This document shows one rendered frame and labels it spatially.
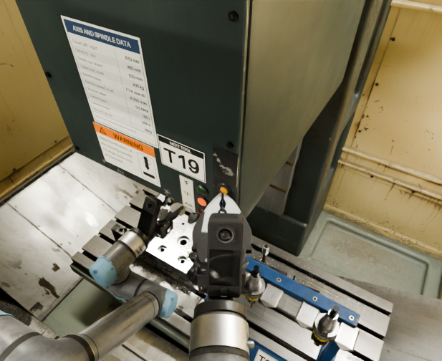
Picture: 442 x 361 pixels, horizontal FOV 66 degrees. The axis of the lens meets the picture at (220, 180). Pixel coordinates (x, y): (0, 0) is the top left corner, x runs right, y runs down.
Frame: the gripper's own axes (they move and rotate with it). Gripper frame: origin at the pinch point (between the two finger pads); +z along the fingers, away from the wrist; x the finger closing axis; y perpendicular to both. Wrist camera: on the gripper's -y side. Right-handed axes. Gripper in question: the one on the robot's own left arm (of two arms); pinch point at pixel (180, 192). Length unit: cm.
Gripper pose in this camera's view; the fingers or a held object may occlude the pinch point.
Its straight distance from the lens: 110.2
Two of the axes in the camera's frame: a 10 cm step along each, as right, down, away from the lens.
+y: 0.1, 6.9, 7.2
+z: 5.6, -6.0, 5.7
